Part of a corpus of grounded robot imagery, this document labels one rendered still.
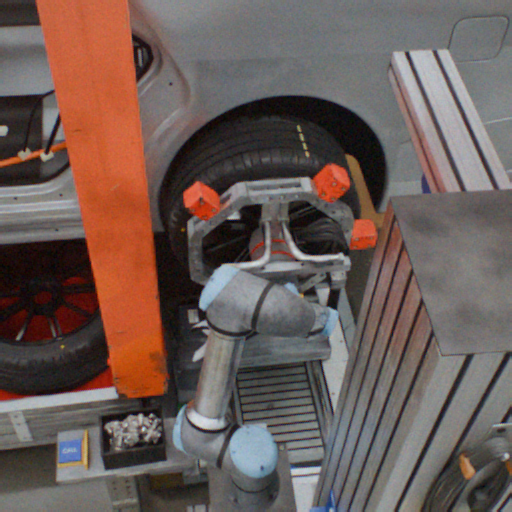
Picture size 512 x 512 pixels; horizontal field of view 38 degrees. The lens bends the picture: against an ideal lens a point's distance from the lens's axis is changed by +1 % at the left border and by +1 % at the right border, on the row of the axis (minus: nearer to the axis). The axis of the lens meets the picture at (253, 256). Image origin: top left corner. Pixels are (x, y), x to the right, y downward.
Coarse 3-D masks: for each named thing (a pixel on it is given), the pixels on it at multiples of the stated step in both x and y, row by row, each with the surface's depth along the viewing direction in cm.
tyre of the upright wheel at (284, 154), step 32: (224, 128) 238; (256, 128) 235; (288, 128) 237; (320, 128) 247; (192, 160) 239; (224, 160) 230; (256, 160) 226; (288, 160) 227; (320, 160) 232; (352, 192) 243
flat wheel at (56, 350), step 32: (0, 256) 286; (32, 256) 296; (64, 256) 298; (0, 288) 295; (32, 288) 283; (64, 288) 278; (96, 288) 279; (0, 320) 268; (96, 320) 267; (0, 352) 257; (32, 352) 257; (64, 352) 258; (96, 352) 266; (0, 384) 270; (32, 384) 266; (64, 384) 269
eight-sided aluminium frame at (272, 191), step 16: (240, 192) 225; (256, 192) 225; (272, 192) 225; (288, 192) 226; (304, 192) 226; (224, 208) 227; (320, 208) 233; (336, 208) 234; (192, 224) 235; (208, 224) 231; (352, 224) 241; (192, 240) 235; (192, 256) 242; (192, 272) 248; (208, 272) 256; (304, 288) 265
